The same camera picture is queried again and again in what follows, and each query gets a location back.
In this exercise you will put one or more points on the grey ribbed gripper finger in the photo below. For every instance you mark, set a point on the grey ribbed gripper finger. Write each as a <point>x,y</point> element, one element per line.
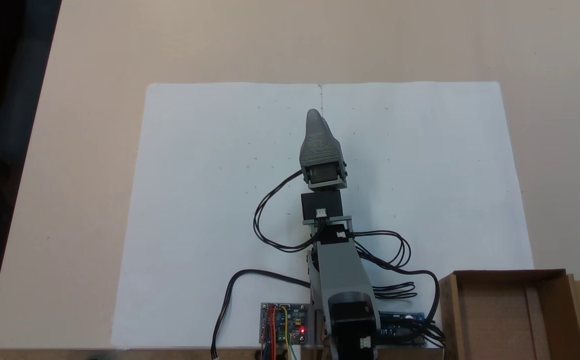
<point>320,145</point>

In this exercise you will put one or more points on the brown cardboard box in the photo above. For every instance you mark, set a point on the brown cardboard box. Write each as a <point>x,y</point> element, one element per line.
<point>495,320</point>

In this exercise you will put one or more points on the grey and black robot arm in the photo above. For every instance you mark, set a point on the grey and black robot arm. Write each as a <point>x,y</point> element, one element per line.
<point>342,280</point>

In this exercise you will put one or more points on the blue circuit board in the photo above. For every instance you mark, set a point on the blue circuit board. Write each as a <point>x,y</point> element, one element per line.
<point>400,325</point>

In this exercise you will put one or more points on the large white paper sheet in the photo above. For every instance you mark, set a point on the large white paper sheet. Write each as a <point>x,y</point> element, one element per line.
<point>210,200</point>

